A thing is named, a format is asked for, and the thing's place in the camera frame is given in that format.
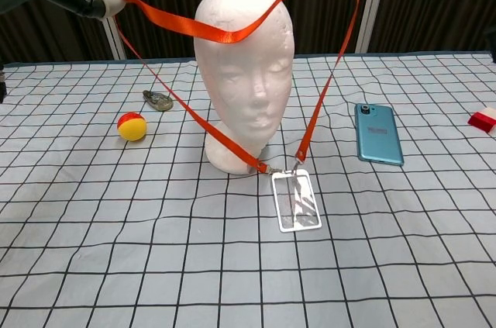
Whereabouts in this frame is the orange lanyard strap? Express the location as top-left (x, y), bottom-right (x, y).
top-left (114, 0), bottom-right (363, 176)

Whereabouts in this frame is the clear badge holder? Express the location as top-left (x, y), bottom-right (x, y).
top-left (270, 168), bottom-right (323, 233)

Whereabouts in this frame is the white foam mannequin head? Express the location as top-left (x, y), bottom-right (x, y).
top-left (193, 0), bottom-right (295, 174)

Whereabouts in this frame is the red and yellow ball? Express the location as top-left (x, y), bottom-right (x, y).
top-left (116, 112), bottom-right (149, 142)

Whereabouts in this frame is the light blue smartphone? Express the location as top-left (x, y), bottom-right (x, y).
top-left (354, 102), bottom-right (405, 167)

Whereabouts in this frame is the red and white block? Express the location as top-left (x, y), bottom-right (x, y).
top-left (467, 108), bottom-right (496, 134)

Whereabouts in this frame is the checked white tablecloth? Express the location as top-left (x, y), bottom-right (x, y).
top-left (0, 52), bottom-right (496, 328)

